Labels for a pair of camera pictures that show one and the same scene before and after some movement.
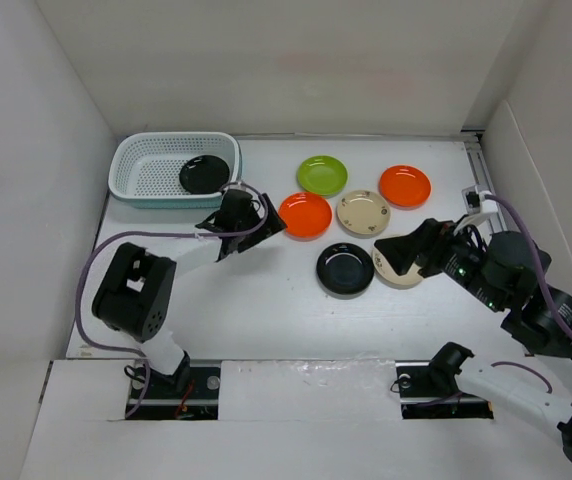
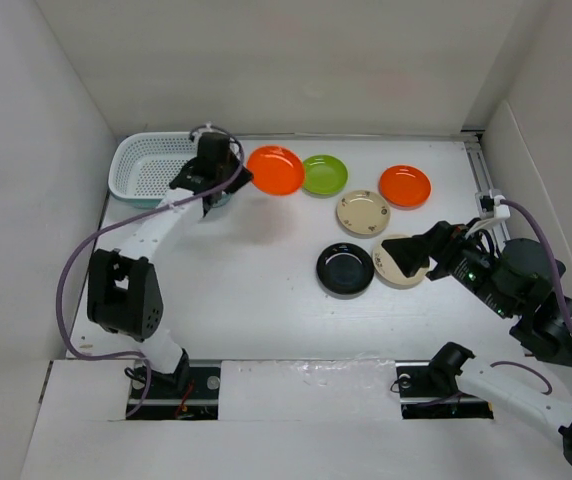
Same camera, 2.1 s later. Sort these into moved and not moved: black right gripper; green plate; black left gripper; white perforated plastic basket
Moved: black left gripper
Not moved: white perforated plastic basket; green plate; black right gripper
